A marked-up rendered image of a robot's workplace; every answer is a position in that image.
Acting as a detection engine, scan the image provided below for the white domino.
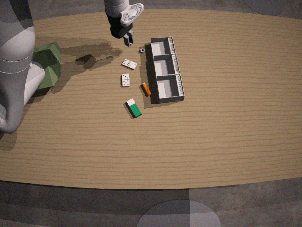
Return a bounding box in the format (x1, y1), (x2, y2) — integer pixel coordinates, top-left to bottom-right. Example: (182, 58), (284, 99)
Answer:
(122, 59), (137, 69)
(122, 74), (130, 87)

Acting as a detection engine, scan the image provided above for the green and white eraser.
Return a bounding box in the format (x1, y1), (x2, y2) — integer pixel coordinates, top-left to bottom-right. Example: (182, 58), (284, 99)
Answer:
(127, 99), (142, 118)

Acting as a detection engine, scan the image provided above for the orange aa battery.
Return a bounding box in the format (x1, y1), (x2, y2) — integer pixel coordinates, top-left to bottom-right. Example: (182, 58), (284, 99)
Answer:
(142, 83), (151, 96)

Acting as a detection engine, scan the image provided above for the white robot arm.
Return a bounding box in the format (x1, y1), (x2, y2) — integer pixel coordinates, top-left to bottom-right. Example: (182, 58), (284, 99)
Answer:
(0, 0), (45, 134)

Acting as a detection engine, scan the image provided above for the grey three-compartment bin rack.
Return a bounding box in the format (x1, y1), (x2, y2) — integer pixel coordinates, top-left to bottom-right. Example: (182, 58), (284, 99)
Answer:
(151, 36), (185, 103)

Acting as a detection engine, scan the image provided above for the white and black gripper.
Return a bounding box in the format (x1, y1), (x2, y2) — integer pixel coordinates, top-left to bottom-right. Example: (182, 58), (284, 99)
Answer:
(104, 0), (144, 47)

